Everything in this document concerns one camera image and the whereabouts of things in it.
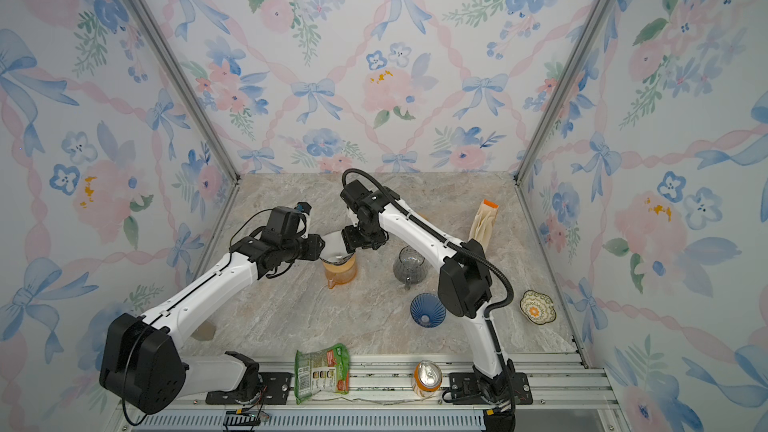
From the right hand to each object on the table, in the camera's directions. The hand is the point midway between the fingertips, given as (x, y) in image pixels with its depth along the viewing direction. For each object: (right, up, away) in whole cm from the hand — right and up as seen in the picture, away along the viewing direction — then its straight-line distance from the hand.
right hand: (356, 244), depth 87 cm
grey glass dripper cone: (-4, -5, -4) cm, 7 cm away
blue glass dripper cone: (+21, -19, -1) cm, 28 cm away
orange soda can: (+18, -27, -20) cm, 38 cm away
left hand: (-10, +1, -2) cm, 10 cm away
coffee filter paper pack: (+40, +6, +9) cm, 41 cm away
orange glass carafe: (-4, -9, +1) cm, 10 cm away
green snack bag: (-7, -30, -13) cm, 33 cm away
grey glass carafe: (+17, -9, +11) cm, 22 cm away
